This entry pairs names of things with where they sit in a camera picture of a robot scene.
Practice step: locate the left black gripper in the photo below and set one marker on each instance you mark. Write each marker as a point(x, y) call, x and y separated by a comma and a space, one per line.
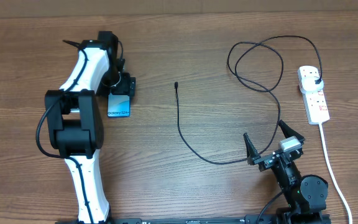
point(127, 87)

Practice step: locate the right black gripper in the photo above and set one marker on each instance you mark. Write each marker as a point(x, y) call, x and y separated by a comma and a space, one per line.
point(266, 160)

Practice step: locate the blue Galaxy smartphone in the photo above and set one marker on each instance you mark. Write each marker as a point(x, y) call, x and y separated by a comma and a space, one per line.
point(119, 106)

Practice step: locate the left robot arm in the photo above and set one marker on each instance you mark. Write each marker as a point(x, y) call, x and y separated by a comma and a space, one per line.
point(75, 124)

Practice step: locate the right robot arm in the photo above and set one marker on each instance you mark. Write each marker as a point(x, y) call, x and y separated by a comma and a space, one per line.
point(301, 198)

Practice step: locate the white charger plug adapter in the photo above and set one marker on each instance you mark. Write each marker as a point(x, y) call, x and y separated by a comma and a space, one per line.
point(310, 84)

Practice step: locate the white power strip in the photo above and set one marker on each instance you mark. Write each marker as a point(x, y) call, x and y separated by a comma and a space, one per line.
point(315, 102)

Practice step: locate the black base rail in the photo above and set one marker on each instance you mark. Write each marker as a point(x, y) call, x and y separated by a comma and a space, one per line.
point(191, 221)

